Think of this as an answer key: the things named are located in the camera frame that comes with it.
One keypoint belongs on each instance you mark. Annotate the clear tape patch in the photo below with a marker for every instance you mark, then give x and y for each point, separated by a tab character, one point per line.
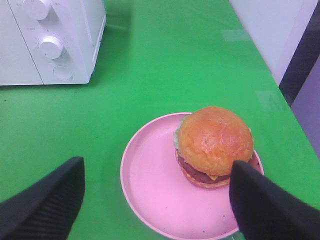
235	35
271	100

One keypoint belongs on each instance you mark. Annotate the white microwave door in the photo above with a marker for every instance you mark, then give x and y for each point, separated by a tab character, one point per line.
16	63

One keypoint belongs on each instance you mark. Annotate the white microwave oven body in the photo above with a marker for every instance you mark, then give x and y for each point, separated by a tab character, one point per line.
78	24

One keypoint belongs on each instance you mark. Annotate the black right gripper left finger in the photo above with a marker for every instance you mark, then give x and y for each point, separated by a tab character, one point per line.
47	209

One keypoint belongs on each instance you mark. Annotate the white partition panel right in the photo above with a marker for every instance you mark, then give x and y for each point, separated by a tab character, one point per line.
276	28

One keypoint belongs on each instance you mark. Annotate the clear tape patch far right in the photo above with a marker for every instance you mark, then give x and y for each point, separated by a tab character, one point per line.
235	35

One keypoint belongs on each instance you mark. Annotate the burger with lettuce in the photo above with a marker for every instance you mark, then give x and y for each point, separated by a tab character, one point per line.
207	142

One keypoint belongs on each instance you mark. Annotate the pink round plate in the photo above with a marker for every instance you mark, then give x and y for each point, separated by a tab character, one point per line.
161	196

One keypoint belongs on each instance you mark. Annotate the round door release button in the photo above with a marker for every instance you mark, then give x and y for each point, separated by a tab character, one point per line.
63	73

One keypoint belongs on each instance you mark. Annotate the white microwave knob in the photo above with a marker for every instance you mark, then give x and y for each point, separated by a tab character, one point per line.
51	47
37	9

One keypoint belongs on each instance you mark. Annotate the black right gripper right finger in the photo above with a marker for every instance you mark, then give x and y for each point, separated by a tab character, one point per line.
265	211

